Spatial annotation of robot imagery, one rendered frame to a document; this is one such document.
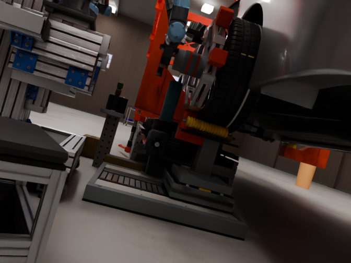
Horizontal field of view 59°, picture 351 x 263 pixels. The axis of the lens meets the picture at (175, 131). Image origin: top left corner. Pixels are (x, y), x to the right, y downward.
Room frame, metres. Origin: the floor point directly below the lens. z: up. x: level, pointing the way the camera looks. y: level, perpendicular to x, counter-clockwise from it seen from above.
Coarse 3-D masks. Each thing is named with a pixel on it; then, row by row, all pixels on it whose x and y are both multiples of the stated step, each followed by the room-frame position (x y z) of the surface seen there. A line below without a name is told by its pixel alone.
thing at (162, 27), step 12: (156, 36) 2.31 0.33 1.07; (156, 48) 2.31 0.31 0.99; (156, 60) 2.31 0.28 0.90; (144, 72) 2.31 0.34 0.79; (156, 72) 2.32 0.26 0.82; (144, 84) 2.30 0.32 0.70; (156, 84) 2.32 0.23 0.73; (144, 96) 2.31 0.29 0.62; (156, 96) 2.32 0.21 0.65; (144, 108) 2.32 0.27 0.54
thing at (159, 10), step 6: (162, 0) 7.74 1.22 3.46; (156, 6) 7.72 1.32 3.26; (162, 6) 7.73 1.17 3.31; (156, 12) 8.53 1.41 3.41; (156, 18) 9.03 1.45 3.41; (192, 18) 7.84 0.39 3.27; (198, 18) 7.86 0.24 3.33; (204, 18) 7.88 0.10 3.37; (156, 24) 9.54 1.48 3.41; (204, 24) 7.88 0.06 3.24; (150, 36) 10.69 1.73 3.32; (150, 42) 11.87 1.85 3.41; (186, 42) 13.91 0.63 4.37; (192, 42) 13.95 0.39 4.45; (150, 48) 12.77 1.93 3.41; (180, 48) 10.83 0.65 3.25; (186, 48) 10.86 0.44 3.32; (192, 48) 10.89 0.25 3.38
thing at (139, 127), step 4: (140, 124) 4.33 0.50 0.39; (136, 128) 3.40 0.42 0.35; (140, 128) 2.43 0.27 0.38; (144, 128) 2.43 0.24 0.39; (136, 132) 2.81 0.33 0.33; (140, 132) 2.89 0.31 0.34; (136, 136) 2.42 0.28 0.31; (140, 136) 2.42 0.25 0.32; (136, 140) 2.42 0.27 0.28; (140, 140) 2.42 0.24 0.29
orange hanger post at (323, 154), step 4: (320, 152) 4.58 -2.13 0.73; (324, 152) 4.60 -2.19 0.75; (328, 152) 4.60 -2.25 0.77; (320, 156) 4.58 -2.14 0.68; (324, 156) 4.59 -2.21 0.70; (328, 156) 4.61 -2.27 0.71; (320, 160) 4.59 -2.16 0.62; (324, 160) 4.60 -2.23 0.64; (316, 164) 4.59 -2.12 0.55; (320, 164) 4.59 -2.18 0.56; (324, 164) 4.59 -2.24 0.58; (324, 168) 4.61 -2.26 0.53
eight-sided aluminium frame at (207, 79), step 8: (216, 32) 1.64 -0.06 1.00; (224, 32) 1.67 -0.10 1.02; (216, 40) 1.61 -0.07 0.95; (224, 40) 1.62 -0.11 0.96; (200, 48) 2.05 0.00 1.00; (208, 56) 1.61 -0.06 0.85; (208, 64) 1.61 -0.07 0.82; (200, 80) 1.63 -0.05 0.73; (208, 80) 1.61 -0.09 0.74; (192, 88) 2.10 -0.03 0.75; (200, 88) 1.66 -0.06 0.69; (208, 88) 1.65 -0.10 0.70; (184, 96) 2.08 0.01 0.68; (192, 96) 2.04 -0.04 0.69; (184, 104) 1.96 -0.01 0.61; (192, 104) 1.74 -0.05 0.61; (200, 104) 1.73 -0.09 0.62
